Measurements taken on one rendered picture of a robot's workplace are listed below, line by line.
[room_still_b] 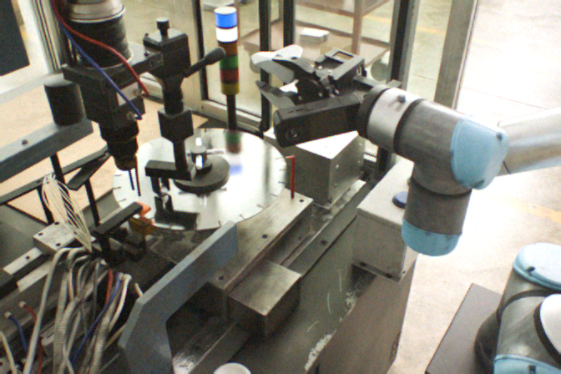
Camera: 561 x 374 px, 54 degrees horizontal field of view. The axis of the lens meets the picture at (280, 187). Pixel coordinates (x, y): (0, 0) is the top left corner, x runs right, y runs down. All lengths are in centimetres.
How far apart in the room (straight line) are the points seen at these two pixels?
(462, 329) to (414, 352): 91
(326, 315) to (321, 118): 48
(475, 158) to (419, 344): 143
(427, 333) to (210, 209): 124
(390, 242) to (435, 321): 104
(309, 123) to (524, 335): 40
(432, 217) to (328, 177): 56
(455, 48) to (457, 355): 59
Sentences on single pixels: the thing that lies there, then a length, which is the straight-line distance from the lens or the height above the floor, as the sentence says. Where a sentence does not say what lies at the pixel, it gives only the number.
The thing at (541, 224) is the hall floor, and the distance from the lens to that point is 264.
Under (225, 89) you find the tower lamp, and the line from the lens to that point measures 128.
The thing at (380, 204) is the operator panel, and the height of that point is 90.
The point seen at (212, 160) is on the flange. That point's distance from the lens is 107.
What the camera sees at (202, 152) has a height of 100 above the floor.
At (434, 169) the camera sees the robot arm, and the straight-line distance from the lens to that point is 65.
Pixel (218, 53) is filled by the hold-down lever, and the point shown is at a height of 122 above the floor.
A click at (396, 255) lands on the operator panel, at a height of 82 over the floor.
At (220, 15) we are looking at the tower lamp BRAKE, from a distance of 121.
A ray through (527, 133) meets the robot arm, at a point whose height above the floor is 119.
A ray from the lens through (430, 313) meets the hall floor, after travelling 210.
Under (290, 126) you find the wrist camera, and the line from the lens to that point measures 67.
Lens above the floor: 155
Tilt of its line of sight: 37 degrees down
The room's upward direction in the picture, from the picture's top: straight up
